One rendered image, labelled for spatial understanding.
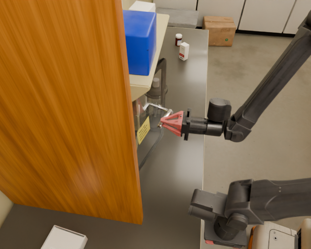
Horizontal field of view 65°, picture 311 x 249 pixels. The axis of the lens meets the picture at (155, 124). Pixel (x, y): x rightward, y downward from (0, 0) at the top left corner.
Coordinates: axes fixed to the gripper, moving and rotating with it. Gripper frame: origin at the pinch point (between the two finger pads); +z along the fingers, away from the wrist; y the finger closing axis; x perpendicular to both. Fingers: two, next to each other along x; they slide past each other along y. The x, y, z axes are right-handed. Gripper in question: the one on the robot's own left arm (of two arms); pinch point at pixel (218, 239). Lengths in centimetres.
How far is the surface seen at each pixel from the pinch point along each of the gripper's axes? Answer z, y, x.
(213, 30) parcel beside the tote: 88, -13, -287
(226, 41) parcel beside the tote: 103, -32, -289
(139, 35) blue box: -50, 23, -17
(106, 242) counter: 16.0, 34.6, 1.9
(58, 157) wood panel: -22.3, 42.8, -5.8
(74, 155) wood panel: -24.2, 38.1, -5.8
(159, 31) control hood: -41, 22, -35
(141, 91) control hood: -39.4, 22.7, -13.8
